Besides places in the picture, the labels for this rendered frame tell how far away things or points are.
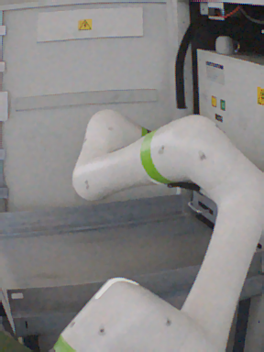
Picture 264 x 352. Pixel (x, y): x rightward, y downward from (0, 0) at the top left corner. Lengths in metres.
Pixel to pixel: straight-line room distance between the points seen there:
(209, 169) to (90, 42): 0.95
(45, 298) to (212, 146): 0.55
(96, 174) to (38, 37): 0.67
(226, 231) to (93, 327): 0.37
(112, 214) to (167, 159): 0.82
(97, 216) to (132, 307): 1.10
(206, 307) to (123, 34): 1.16
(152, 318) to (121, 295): 0.06
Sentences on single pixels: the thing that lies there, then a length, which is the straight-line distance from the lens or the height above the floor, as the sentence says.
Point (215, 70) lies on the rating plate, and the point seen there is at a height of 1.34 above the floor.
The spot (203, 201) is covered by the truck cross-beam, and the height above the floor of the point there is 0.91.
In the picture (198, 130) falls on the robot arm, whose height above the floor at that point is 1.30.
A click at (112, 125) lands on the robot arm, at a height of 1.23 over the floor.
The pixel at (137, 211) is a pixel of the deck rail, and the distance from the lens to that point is 2.14.
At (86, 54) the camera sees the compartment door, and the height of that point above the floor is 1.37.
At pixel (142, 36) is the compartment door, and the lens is 2.14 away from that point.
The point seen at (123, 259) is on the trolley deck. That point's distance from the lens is 1.85.
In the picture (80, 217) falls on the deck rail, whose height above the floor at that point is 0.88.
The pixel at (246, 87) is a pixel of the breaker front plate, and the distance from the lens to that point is 1.80.
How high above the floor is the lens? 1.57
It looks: 16 degrees down
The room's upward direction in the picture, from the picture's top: 1 degrees counter-clockwise
